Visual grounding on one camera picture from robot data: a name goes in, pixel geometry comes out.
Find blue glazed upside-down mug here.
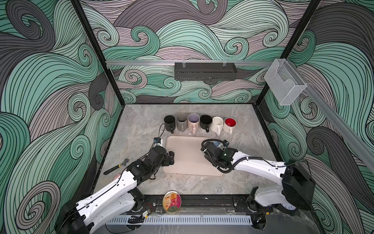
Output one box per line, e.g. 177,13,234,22
213,141,224,147

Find cream mug red inside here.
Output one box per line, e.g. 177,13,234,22
223,118,237,135

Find black mug white base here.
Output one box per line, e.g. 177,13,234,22
200,115,212,133

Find black speckled upside-down mug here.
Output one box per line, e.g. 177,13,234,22
164,115,176,134

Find grey upside-down mug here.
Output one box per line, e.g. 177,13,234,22
176,114,188,132

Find pink upside-down mug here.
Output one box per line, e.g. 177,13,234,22
188,113,200,135

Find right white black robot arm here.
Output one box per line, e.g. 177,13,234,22
201,139,316,212

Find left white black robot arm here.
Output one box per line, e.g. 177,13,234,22
55,145,175,234

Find beige rectangular tray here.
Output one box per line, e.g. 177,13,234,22
163,136,223,177

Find small green black tool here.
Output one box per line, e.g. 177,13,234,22
103,159,129,175

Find round colourful tin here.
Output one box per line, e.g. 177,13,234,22
162,191,182,214

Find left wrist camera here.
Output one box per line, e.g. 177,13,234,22
152,137,164,148

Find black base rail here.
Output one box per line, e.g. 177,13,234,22
131,193,307,213

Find white slotted cable duct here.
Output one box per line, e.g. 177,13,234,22
107,214,252,226

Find black wall shelf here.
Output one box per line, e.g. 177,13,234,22
174,62,238,81

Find aluminium rail back wall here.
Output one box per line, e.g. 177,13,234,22
106,59,274,67

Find aluminium rail wall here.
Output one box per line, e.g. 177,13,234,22
106,59,274,67
288,62,374,172

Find black round wall clock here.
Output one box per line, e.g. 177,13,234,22
280,203,298,216

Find clear acrylic wall holder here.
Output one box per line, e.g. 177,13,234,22
265,59,307,106

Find aluminium rail right wall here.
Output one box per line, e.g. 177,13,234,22
288,62,374,172

